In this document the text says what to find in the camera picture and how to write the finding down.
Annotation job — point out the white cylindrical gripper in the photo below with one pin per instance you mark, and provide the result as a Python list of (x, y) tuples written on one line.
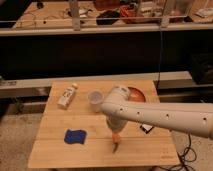
[(115, 124)]

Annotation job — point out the orange pepper with green stem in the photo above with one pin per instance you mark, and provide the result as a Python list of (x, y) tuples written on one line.
[(116, 139)]

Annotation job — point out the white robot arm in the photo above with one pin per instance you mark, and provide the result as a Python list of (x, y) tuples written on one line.
[(191, 118)]

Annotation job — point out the orange ceramic bowl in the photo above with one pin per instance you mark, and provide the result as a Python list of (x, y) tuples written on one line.
[(136, 95)]

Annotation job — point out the clear plastic cup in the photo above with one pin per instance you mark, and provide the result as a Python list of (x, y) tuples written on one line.
[(95, 99)]

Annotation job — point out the wooden table board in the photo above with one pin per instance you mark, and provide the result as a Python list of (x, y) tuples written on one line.
[(136, 149)]

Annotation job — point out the blue sponge cloth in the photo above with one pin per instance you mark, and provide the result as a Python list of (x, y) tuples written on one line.
[(75, 136)]

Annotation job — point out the white plastic bottle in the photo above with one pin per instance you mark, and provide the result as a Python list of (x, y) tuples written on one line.
[(67, 96)]

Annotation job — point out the black box on right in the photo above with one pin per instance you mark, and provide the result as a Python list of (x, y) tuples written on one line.
[(201, 68)]

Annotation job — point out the metal shelf rail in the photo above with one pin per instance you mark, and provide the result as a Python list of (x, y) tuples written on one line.
[(41, 87)]

